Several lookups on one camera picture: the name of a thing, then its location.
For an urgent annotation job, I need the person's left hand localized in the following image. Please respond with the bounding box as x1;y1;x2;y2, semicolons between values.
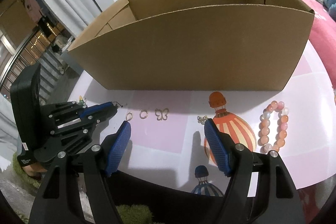
26;164;46;180

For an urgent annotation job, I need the pink bead bracelet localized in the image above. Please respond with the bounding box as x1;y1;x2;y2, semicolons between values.
259;100;290;153

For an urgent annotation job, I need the brown cardboard box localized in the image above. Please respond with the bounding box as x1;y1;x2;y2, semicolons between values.
67;0;315;91

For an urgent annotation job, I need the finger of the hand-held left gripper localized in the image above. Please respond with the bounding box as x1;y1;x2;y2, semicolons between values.
34;120;100;159
49;101;118;127

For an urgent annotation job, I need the pink floral blanket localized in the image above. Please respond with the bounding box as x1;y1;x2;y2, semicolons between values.
283;0;336;77

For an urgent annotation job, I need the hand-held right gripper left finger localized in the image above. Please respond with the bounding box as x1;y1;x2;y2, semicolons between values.
28;120;132;224

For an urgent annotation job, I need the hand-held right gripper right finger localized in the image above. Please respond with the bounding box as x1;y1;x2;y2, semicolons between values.
204;118;306;224

